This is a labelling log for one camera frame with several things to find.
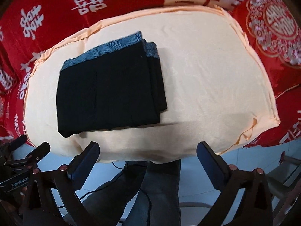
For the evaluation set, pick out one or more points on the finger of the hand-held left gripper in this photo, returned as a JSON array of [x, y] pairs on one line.
[[40, 149], [20, 140]]

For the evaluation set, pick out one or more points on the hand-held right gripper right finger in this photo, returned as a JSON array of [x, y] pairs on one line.
[[209, 162]]

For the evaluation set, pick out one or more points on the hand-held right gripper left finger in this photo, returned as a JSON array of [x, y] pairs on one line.
[[82, 167]]

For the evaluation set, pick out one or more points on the black pants with blue waistband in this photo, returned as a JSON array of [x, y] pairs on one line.
[[110, 89]]

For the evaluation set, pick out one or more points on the person's grey jeans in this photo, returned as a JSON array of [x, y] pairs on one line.
[[161, 188]]

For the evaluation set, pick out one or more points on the cream cloth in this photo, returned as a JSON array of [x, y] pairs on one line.
[[207, 84]]

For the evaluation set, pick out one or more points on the red printed blanket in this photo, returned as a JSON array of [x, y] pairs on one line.
[[47, 9]]

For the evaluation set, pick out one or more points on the metal chair frame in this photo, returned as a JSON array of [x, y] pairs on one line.
[[292, 160]]

